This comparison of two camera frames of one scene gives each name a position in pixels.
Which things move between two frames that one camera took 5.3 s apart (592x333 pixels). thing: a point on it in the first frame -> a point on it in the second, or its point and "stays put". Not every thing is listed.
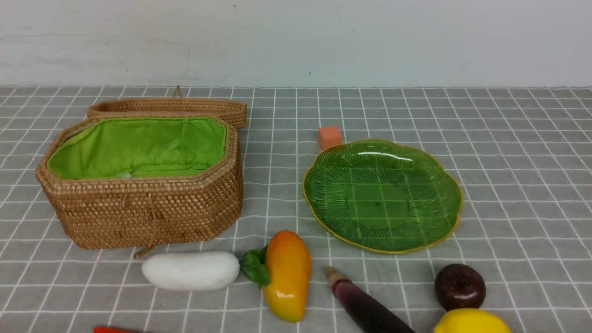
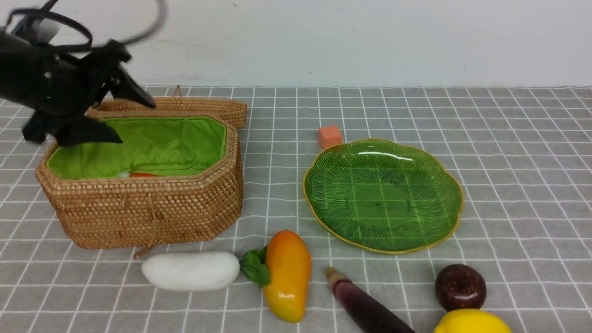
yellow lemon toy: x=470 y=320 stays put
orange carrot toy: x=105 y=329 -> x=141 y=174
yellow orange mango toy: x=288 y=266 stays put
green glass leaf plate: x=381 y=197 stays put
